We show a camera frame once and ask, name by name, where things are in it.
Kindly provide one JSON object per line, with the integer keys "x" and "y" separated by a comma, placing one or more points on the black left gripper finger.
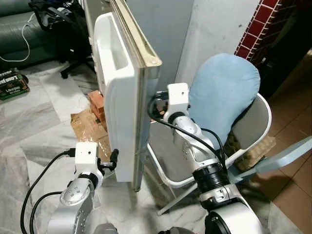
{"x": 115, "y": 156}

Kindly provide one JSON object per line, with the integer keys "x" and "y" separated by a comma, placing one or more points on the white fridge door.
{"x": 122, "y": 117}

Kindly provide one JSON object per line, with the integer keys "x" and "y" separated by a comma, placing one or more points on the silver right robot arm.
{"x": 204, "y": 161}

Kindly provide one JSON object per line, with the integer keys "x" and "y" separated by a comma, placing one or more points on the brown cardboard sheet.
{"x": 87, "y": 129}

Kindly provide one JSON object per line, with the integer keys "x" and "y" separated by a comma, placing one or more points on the red clay brick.
{"x": 97, "y": 105}

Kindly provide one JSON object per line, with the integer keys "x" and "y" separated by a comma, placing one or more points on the light blue pillow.
{"x": 224, "y": 92}

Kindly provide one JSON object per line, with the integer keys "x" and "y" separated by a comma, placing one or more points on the grey robot left leg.
{"x": 105, "y": 229}

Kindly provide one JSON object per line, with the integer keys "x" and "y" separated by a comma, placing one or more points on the grey robot leg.
{"x": 105, "y": 229}
{"x": 179, "y": 230}

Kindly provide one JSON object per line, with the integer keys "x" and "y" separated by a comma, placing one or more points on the white folding chair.
{"x": 258, "y": 122}

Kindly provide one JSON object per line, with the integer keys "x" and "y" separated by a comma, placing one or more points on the grey robot right leg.
{"x": 179, "y": 230}

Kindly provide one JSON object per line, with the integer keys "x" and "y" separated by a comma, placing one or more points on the brown egg carton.
{"x": 258, "y": 151}

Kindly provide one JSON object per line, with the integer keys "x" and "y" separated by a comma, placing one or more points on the light blue plank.
{"x": 282, "y": 156}

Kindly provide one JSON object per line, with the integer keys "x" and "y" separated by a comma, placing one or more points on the black office chair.
{"x": 68, "y": 34}

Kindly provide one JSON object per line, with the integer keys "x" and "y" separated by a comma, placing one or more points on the green printed box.
{"x": 13, "y": 84}

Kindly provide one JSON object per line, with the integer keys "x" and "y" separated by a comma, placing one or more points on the grey-green ribbed sofa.
{"x": 14, "y": 34}

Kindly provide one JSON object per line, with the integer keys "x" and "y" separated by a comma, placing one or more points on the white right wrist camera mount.
{"x": 178, "y": 97}

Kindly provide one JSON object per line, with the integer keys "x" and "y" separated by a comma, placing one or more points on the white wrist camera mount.
{"x": 86, "y": 153}
{"x": 178, "y": 97}

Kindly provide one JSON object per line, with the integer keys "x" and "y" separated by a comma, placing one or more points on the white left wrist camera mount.
{"x": 86, "y": 153}

